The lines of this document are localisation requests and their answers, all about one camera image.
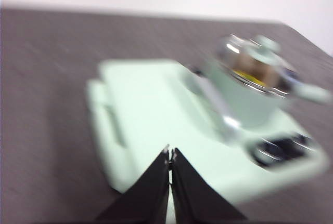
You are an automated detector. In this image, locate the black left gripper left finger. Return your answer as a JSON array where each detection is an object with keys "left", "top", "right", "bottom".
[{"left": 95, "top": 144, "right": 170, "bottom": 221}]

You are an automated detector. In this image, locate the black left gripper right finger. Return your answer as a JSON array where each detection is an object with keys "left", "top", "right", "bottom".
[{"left": 170, "top": 147, "right": 248, "bottom": 221}]

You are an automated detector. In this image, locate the yellow toy pumpkin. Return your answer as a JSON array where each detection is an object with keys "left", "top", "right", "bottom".
[{"left": 231, "top": 68, "right": 263, "bottom": 83}]

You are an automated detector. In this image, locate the glass lid with green knob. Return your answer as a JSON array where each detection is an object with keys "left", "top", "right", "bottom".
[{"left": 217, "top": 34, "right": 299, "bottom": 97}]

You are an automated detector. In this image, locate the mint green breakfast machine base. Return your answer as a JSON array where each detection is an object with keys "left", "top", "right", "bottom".
[{"left": 87, "top": 59, "right": 329, "bottom": 205}]

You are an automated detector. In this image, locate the silver control knob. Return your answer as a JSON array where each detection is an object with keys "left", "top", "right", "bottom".
[
  {"left": 291, "top": 134, "right": 316, "bottom": 152},
  {"left": 253, "top": 140, "right": 282, "bottom": 165}
]

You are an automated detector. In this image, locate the silver griddle cover handle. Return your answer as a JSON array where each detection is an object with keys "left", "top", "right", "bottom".
[{"left": 183, "top": 74, "right": 240, "bottom": 141}]

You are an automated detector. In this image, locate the mint green handled pot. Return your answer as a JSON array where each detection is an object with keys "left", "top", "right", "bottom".
[{"left": 202, "top": 49, "right": 333, "bottom": 130}]

